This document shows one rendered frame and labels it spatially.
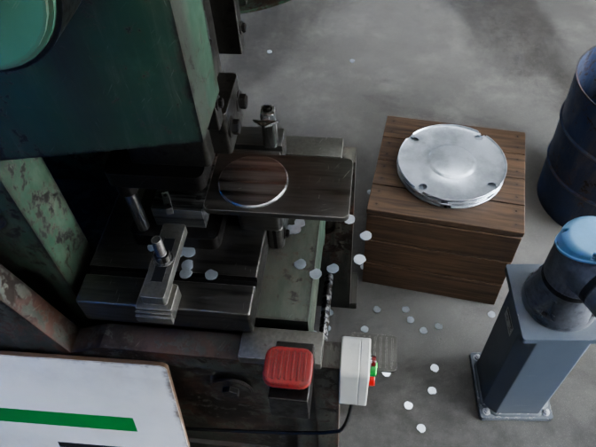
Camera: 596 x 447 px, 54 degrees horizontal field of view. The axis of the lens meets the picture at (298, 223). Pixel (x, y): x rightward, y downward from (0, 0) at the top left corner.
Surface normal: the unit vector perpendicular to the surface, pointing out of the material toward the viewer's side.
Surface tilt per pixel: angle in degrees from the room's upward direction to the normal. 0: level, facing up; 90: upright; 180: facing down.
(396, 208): 0
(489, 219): 0
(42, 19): 90
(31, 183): 90
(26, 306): 73
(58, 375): 78
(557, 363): 90
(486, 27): 0
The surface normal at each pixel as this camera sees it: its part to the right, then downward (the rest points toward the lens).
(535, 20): -0.05, -0.62
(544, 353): -0.03, 0.78
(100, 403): -0.10, 0.63
